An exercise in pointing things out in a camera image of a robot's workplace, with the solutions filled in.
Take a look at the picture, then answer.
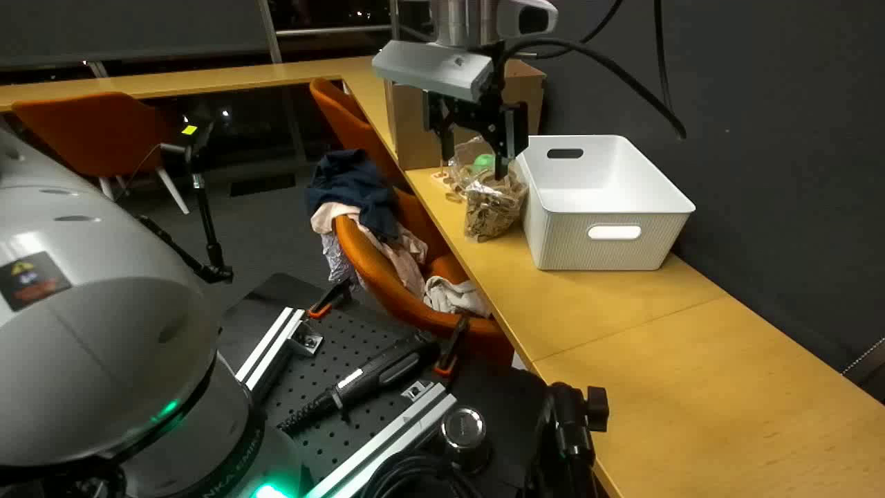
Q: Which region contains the black orange clamp right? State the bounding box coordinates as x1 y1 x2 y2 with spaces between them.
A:
435 315 471 378

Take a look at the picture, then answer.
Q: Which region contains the left aluminium rail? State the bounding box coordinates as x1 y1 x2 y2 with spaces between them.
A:
234 308 323 391

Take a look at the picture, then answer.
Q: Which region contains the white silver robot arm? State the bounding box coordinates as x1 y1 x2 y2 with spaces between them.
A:
0 134 306 498

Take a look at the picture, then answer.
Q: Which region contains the left orange chair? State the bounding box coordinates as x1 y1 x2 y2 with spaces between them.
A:
10 92 188 214

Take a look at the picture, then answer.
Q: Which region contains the near orange chair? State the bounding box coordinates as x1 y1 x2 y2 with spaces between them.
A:
331 189 513 369

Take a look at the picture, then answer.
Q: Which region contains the black handheld tool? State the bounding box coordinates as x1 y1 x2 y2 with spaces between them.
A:
280 338 439 435

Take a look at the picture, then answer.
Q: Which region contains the black tripod stand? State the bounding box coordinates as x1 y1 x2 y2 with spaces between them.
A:
140 117 234 282

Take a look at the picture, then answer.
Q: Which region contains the black orange clamp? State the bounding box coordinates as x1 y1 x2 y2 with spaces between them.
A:
306 279 352 320
435 315 471 378

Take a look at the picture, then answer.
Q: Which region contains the black camera tripod mount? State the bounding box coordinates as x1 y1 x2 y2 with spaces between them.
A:
526 383 609 498

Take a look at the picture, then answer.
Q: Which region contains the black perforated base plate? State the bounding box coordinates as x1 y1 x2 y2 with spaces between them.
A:
220 273 544 498

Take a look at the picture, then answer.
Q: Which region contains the brown cardboard box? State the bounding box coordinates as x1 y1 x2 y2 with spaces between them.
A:
383 57 547 168

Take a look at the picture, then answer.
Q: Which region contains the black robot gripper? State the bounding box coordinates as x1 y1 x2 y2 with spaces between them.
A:
422 44 529 181

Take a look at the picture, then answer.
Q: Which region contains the white plastic laundry basket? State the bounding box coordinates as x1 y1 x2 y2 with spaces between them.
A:
511 135 693 270

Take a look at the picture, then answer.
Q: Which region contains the black orange clamp left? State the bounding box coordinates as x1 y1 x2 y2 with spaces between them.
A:
306 279 352 320

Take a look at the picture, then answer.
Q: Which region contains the round metal knob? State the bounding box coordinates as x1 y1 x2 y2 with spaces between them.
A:
439 406 486 454

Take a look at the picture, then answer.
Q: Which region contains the white cloth on seat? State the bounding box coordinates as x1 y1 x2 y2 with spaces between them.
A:
422 276 490 317

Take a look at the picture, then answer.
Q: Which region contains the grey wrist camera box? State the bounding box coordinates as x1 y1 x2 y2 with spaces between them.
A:
372 39 495 102

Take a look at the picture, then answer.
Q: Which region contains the dark navy blue garment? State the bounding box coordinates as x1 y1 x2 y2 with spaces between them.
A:
306 149 397 243

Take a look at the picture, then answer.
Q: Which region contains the orange chair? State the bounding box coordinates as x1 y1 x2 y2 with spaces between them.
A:
310 77 403 185
331 189 513 369
10 92 188 214

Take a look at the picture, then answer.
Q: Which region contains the far orange chair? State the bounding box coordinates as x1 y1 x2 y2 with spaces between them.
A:
310 77 403 185

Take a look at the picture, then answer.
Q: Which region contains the aluminium rail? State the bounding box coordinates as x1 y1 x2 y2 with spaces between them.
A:
305 383 455 498
234 308 323 391

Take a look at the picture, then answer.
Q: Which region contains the right aluminium rail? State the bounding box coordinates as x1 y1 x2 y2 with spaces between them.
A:
305 383 455 498

